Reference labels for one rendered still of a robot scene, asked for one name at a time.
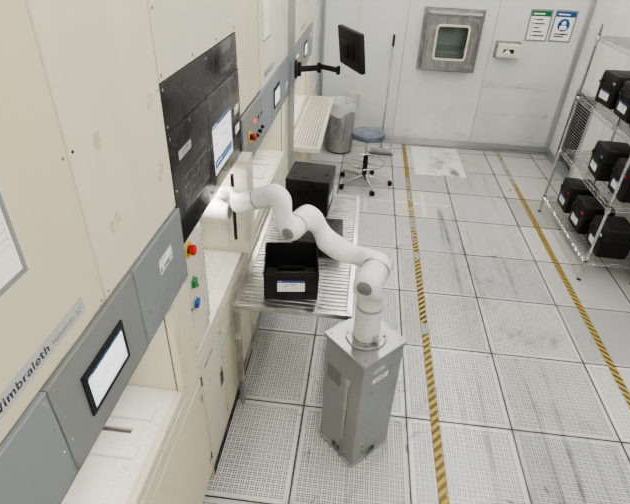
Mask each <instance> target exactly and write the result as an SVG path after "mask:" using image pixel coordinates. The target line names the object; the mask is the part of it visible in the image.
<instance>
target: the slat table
mask: <svg viewBox="0 0 630 504"><path fill-rule="evenodd" d="M360 197H361V196H353V195H341V194H333V201H332V204H331V207H330V209H329V212H331V213H328V214H329V215H327V217H324V218H329V219H342V220H346V221H343V227H345V228H343V232H346V233H343V237H345V238H344V239H345V240H350V241H348V242H350V243H352V244H354V245H357V240H358V226H359V211H360ZM335 200H337V201H335ZM347 201H350V202H347ZM335 202H337V203H335ZM355 202H356V203H355ZM347 203H349V204H347ZM334 204H337V205H334ZM355 204H356V205H355ZM346 205H349V206H346ZM333 206H336V207H333ZM345 207H348V208H345ZM332 208H335V209H332ZM343 209H347V210H343ZM330 210H333V211H330ZM342 211H345V212H342ZM353 212H355V213H353ZM339 213H343V214H339ZM274 214H275V213H274V210H273V208H272V207H271V208H270V210H269V213H268V216H267V218H266V221H265V223H264V226H263V228H262V231H261V233H260V236H259V238H258V241H257V244H256V246H255V249H254V251H253V254H252V256H251V259H250V261H249V264H248V267H247V269H246V272H245V274H244V277H243V279H242V282H241V284H240V287H239V289H238V292H237V295H236V297H235V300H234V302H233V315H234V328H235V333H240V339H236V336H235V341H236V354H237V367H238V380H239V391H240V399H241V403H245V402H246V400H245V398H246V389H245V370H246V367H247V363H248V360H249V357H250V353H251V350H252V347H253V344H254V340H255V337H256V334H257V330H258V327H259V324H260V321H261V317H262V314H263V312H272V313H282V314H292V315H301V316H311V317H321V318H331V319H341V320H348V319H349V318H351V317H352V312H353V298H354V290H353V283H354V279H355V269H356V265H354V264H344V263H339V262H338V261H336V260H334V259H331V258H318V260H323V261H318V263H323V264H319V266H322V267H319V269H320V270H319V276H326V277H319V279H322V280H319V284H318V286H324V287H318V289H319V290H318V293H323V294H318V297H322V298H318V299H317V300H319V301H311V300H280V301H272V300H266V299H264V296H261V295H264V292H258V291H264V285H260V284H264V280H263V278H260V277H263V271H257V270H263V268H259V267H264V265H261V264H264V262H263V261H264V257H265V256H264V255H265V253H264V252H265V250H263V249H265V247H262V246H266V243H267V242H268V241H272V242H292V241H286V240H287V239H285V238H284V237H283V236H282V235H281V234H280V232H279V230H278V228H277V227H275V226H277V224H276V222H273V221H276V218H275V215H274ZM351 214H355V215H351ZM338 215H340V216H338ZM273 216H274V217H273ZM348 216H352V217H348ZM334 217H335V218H334ZM346 218H349V219H346ZM270 223H273V224H270ZM350 223H354V224H350ZM346 225H350V226H346ZM353 225H354V226H353ZM269 228H273V229H269ZM352 228H353V229H352ZM347 230H352V231H347ZM274 231H277V232H274ZM268 233H272V234H268ZM347 235H352V236H353V237H352V236H347ZM272 236H277V237H272ZM265 238H269V239H265ZM275 239H277V240H275ZM263 243H264V244H263ZM258 257H259V258H258ZM257 260H258V261H257ZM332 261H334V262H332ZM256 263H257V264H256ZM331 264H333V265H331ZM338 265H344V266H338ZM254 266H255V267H254ZM349 266H350V267H349ZM326 267H327V268H326ZM331 267H332V268H331ZM337 268H343V269H337ZM348 269H349V270H348ZM325 270H327V271H325ZM330 270H331V271H330ZM335 271H341V272H335ZM346 272H349V273H346ZM254 273H260V274H254ZM322 273H326V274H322ZM333 274H339V275H333ZM343 275H349V276H343ZM251 276H256V277H251ZM330 277H336V278H330ZM340 278H347V279H340ZM250 279H252V280H250ZM255 280H262V281H255ZM329 280H333V281H329ZM337 281H343V282H337ZM347 282H349V284H348V283H347ZM250 283H257V284H250ZM322 283H325V284H322ZM328 283H329V284H328ZM332 284H339V285H332ZM343 285H349V287H348V286H343ZM247 286H252V287H247ZM254 287H262V288H254ZM328 287H334V288H328ZM338 288H345V289H338ZM248 290H255V291H248ZM322 290H323V291H322ZM327 290H329V291H327ZM332 291H339V292H332ZM342 292H348V294H347V293H342ZM244 293H248V294H244ZM250 294H258V295H250ZM327 294H333V295H327ZM336 295H343V296H336ZM347 295H348V297H346V296H347ZM243 297H250V298H243ZM253 298H260V299H253ZM329 298H336V299H329ZM347 298H348V299H347ZM262 299H263V300H262ZM339 299H346V300H339ZM243 301H252V302H243ZM282 301H290V302H282ZM321 301H322V302H321ZM326 301H329V302H326ZM253 302H262V303H253ZM292 302H300V303H292ZM331 302H339V303H331ZM266 303H272V304H282V305H292V306H302V307H311V308H302V307H292V306H282V305H272V304H266ZM302 303H310V304H302ZM341 303H347V305H346V304H341ZM312 304H320V305H312ZM325 305H330V306H325ZM332 306H340V307H332ZM346 306H347V309H346V308H342V307H346ZM312 308H321V309H312ZM240 309H242V310H252V311H260V312H259V315H258V318H257V322H256V325H255V328H254V331H253V334H252V337H251V341H250V344H249V347H248V350H247V353H246V356H245V360H244V358H243V343H242V328H241V312H240ZM325 309H331V310H325ZM332 310H341V311H332ZM346 310H347V311H346ZM342 311H346V312H342Z"/></svg>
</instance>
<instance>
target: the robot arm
mask: <svg viewBox="0 0 630 504"><path fill-rule="evenodd" d="M229 199H230V203H227V201H228V200H229ZM267 206H271V207H272V208H273V210H274V213H275V218H276V224H277V228H278V230H279V232H280V234H281V235H282V236H283V237H284V238H285V239H287V240H290V241H295V240H297V239H299V238H300V237H302V236H303V235H304V234H305V233H306V232H307V231H310V232H311V233H312V234H313V236H314V238H315V240H316V244H317V246H318V248H319V249H320V250H321V251H322V252H324V253H325V254H326V255H328V256H329V257H331V258H332V259H334V260H336V261H338V262H340V263H344V264H354V265H357V266H359V267H361V269H360V270H359V271H358V273H357V275H356V277H355V279H354V283H353V290H354V292H355V293H356V295H357V304H356V313H355V322H354V323H353V324H351V325H350V326H349V327H348V328H347V330H346V339H347V341H348V342H349V344H350V345H352V346H353V347H355V348H357V349H359V350H363V351H373V350H377V349H379V348H381V347H382V346H383V345H384V344H385V342H386V333H385V331H384V330H383V328H382V327H380V326H381V319H382V313H383V306H384V297H383V295H382V293H381V291H382V288H383V286H384V284H385V282H386V281H387V279H388V277H389V276H390V274H391V272H392V262H391V260H390V259H389V258H388V257H387V256H386V255H385V254H383V253H381V252H379V251H376V250H372V249H369V248H365V247H361V246H357V245H354V244H352V243H350V242H348V241H347V240H345V239H344V238H343V237H341V236H340V235H338V234H337V233H335V232H334V231H333V230H332V229H331V228H330V227H329V225H328V224H327V222H326V220H325V218H324V216H323V214H322V213H321V212H320V210H318V209H317V208H316V207H314V206H312V205H303V206H300V207H299V208H298V209H296V210H295V211H294V212H292V198H291V196H290V194H289V192H288V191H287V190H286V189H285V188H284V187H282V186H281V185H279V184H269V185H265V186H262V187H258V188H255V189H252V190H249V191H245V192H242V193H240V192H239V191H238V190H237V189H235V188H234V187H232V186H223V187H220V188H219V189H218V191H217V193H216V194H215V196H214V197H213V199H212V201H211V202H210V204H209V205H208V207H207V209H206V210H205V212H204V213H203V215H202V218H210V219H219V220H227V221H228V220H230V218H231V215H232V210H233V211H234V212H236V213H244V212H248V211H252V210H256V209H260V208H264V207H267Z"/></svg>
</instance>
